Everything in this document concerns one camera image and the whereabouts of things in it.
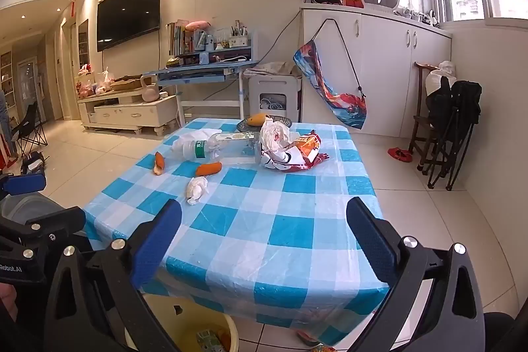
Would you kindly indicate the row of shoes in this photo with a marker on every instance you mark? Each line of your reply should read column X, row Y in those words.
column 416, row 16

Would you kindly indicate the white plastic bag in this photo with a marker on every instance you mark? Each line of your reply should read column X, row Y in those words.
column 273, row 135

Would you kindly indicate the row of books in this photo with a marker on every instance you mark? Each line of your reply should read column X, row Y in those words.
column 179, row 39

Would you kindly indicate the pink plush toy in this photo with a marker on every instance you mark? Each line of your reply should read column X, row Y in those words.
column 197, row 25

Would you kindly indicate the yellow mango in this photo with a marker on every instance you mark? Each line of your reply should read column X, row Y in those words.
column 258, row 118

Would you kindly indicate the blue study desk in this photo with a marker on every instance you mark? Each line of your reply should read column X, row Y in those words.
column 198, row 70

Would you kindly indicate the person's left hand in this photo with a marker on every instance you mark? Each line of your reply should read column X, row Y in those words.
column 5, row 299

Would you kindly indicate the yellow plastic bin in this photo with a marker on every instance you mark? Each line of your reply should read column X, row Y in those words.
column 206, row 315

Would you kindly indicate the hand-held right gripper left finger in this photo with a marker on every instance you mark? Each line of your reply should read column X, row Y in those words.
column 159, row 242

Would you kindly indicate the table with blue checked tablecloth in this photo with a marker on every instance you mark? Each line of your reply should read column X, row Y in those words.
column 264, row 211

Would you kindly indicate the dark wooden chair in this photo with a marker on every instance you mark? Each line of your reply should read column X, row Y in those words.
column 418, row 121

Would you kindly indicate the white tissue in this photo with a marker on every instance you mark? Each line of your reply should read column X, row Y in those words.
column 197, row 189

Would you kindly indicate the pink plastic bags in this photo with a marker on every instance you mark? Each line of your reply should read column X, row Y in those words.
column 93, row 86

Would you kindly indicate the clear plastic bottle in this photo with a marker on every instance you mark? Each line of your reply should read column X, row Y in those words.
column 233, row 150

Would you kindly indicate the white television stand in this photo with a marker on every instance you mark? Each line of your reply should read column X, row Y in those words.
column 123, row 113

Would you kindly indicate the black wall television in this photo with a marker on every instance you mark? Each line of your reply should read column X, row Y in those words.
column 128, row 9

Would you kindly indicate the flat cardboard box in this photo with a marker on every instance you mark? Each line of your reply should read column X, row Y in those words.
column 126, row 83

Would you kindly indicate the white plastic stool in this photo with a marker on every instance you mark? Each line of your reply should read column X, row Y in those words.
column 272, row 84

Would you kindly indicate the white cabinet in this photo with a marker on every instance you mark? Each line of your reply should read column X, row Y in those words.
column 387, row 67

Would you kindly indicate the black floor bag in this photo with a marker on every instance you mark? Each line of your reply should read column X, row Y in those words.
column 33, row 164

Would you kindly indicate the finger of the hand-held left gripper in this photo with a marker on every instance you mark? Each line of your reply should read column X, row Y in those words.
column 62, row 222
column 27, row 183

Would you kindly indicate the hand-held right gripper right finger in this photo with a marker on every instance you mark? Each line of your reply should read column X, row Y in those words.
column 371, row 242

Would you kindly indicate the black folding chair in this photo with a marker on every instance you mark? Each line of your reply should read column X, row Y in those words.
column 464, row 100

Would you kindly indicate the white pen holder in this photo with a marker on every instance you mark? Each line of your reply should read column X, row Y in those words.
column 238, row 40

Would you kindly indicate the orange red snack bag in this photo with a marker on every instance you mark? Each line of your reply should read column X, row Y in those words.
column 303, row 154

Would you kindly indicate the beige cloth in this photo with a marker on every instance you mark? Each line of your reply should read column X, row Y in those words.
column 272, row 68

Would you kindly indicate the red slipper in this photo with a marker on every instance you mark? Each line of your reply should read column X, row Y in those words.
column 399, row 155

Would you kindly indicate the person's grey trouser leg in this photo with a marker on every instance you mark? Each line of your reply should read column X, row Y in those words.
column 20, row 207

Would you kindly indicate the black camping chair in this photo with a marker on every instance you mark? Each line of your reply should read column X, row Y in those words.
column 29, row 125

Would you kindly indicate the pink kettlebell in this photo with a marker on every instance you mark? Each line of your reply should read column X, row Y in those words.
column 149, row 92

